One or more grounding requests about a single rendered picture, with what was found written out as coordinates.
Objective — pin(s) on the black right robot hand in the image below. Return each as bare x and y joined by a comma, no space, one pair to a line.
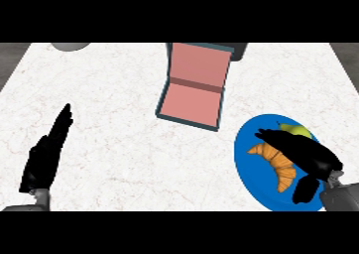
302,152

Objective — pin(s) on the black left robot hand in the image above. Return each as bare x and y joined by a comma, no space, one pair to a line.
45,155

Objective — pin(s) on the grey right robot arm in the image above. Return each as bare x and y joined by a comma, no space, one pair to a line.
342,194

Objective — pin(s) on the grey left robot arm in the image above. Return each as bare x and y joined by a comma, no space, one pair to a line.
32,201

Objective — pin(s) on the orange croissant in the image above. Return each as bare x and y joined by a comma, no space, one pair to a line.
279,162

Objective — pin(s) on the blue round plate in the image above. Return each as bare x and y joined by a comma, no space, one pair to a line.
256,165

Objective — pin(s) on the pink open box, teal rim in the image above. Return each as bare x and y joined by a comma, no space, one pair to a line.
196,86

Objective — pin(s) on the green pear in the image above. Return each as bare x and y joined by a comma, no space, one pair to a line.
299,131

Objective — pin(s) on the dark grey block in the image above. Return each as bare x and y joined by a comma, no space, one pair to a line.
237,51

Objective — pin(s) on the grey round bowl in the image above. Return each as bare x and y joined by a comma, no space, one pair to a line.
69,46

